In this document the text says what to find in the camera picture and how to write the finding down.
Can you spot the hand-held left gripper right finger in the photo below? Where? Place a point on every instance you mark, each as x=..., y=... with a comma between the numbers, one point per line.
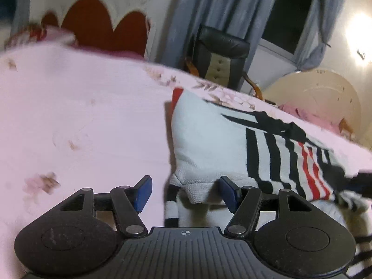
x=228, y=193

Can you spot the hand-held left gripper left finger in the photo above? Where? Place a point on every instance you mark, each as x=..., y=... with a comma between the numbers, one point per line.
x=144, y=191

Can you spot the white black red striped sweater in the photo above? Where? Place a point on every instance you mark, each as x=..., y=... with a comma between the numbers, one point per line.
x=209, y=139

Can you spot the pink floral bed sheet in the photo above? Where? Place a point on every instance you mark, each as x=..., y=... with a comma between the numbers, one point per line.
x=87, y=107

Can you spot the pink cloth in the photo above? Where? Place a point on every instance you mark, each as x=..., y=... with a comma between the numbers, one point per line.
x=308, y=117

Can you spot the magenta pillow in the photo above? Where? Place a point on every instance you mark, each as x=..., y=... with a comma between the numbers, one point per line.
x=116, y=53

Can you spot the black leather wooden armchair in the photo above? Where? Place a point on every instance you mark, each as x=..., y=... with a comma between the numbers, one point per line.
x=223, y=46

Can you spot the white and red scalloped headboard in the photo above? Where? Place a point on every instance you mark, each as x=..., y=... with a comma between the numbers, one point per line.
x=87, y=20

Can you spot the grey curtain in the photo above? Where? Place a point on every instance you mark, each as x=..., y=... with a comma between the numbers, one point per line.
x=203, y=3
x=322, y=23
x=24, y=0

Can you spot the red patterned pillow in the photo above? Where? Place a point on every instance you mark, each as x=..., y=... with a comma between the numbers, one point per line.
x=35, y=33

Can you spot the dark window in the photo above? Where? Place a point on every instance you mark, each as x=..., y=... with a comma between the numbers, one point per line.
x=290, y=8

